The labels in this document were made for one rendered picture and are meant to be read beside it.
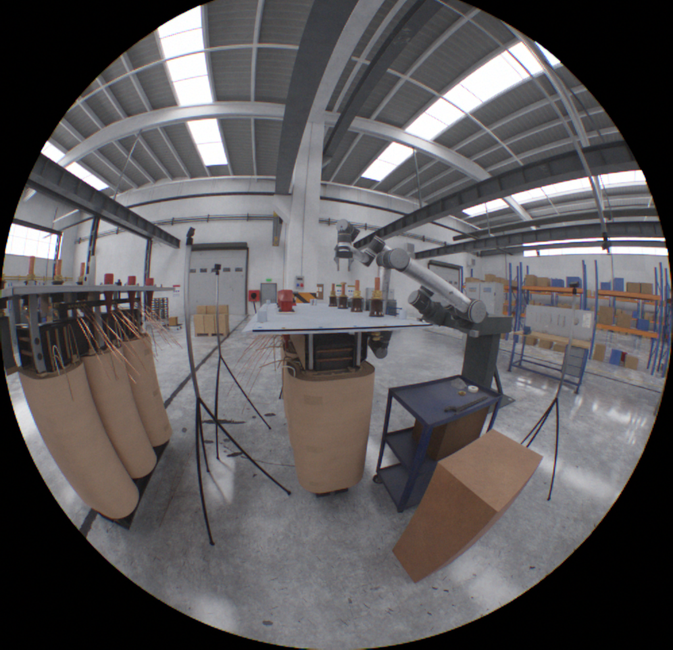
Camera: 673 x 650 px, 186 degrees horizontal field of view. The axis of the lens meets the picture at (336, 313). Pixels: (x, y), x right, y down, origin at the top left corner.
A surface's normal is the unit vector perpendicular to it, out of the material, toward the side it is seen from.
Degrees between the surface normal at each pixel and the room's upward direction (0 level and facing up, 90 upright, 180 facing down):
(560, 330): 90
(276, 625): 0
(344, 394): 90
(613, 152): 90
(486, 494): 0
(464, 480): 0
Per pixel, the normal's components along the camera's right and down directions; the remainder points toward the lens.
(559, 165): -0.95, 0.01
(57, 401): 0.91, 0.06
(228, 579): 0.02, -0.99
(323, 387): 0.29, 0.10
